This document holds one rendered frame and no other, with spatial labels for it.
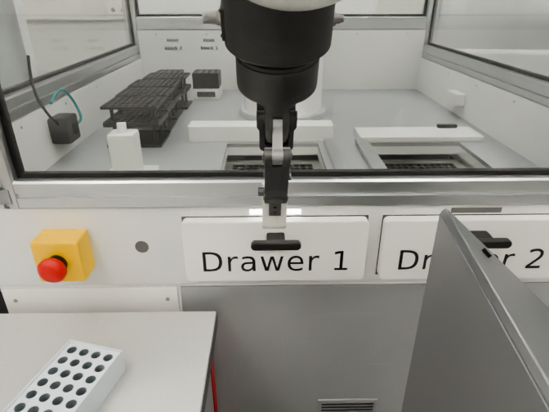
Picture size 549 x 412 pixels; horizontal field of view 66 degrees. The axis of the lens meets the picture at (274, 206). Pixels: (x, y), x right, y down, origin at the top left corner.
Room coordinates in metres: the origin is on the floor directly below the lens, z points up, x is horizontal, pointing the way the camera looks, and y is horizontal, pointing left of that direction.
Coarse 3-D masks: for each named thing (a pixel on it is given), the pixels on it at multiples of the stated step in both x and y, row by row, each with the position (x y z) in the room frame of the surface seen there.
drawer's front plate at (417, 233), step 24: (408, 216) 0.59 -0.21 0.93; (432, 216) 0.59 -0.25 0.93; (456, 216) 0.59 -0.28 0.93; (480, 216) 0.59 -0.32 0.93; (504, 216) 0.59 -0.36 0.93; (528, 216) 0.59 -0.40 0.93; (384, 240) 0.58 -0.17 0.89; (408, 240) 0.58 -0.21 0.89; (432, 240) 0.58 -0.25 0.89; (528, 240) 0.58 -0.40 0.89; (384, 264) 0.57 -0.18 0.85; (408, 264) 0.58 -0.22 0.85
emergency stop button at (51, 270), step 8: (40, 264) 0.51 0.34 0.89; (48, 264) 0.51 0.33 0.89; (56, 264) 0.51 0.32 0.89; (64, 264) 0.52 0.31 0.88; (40, 272) 0.51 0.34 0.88; (48, 272) 0.51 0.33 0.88; (56, 272) 0.51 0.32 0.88; (64, 272) 0.52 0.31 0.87; (48, 280) 0.51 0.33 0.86; (56, 280) 0.51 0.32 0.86
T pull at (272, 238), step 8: (272, 232) 0.57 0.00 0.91; (280, 232) 0.57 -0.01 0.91; (256, 240) 0.54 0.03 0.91; (264, 240) 0.54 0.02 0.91; (272, 240) 0.54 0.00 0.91; (280, 240) 0.54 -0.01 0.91; (288, 240) 0.54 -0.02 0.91; (296, 240) 0.54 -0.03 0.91; (256, 248) 0.53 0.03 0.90; (264, 248) 0.54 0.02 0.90; (272, 248) 0.54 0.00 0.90; (280, 248) 0.54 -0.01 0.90; (288, 248) 0.54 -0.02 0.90; (296, 248) 0.54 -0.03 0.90
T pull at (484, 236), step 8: (472, 232) 0.57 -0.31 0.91; (480, 232) 0.57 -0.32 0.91; (488, 232) 0.57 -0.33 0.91; (480, 240) 0.54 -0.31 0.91; (488, 240) 0.54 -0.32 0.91; (496, 240) 0.54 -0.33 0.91; (504, 240) 0.54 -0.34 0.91; (488, 248) 0.54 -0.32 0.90; (496, 248) 0.54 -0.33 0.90; (504, 248) 0.54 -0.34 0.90
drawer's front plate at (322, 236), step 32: (192, 224) 0.57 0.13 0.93; (224, 224) 0.57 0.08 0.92; (256, 224) 0.57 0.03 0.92; (288, 224) 0.57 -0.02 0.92; (320, 224) 0.57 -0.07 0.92; (352, 224) 0.57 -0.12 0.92; (192, 256) 0.57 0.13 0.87; (224, 256) 0.57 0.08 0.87; (256, 256) 0.57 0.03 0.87; (288, 256) 0.57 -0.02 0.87; (320, 256) 0.57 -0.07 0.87; (352, 256) 0.57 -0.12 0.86
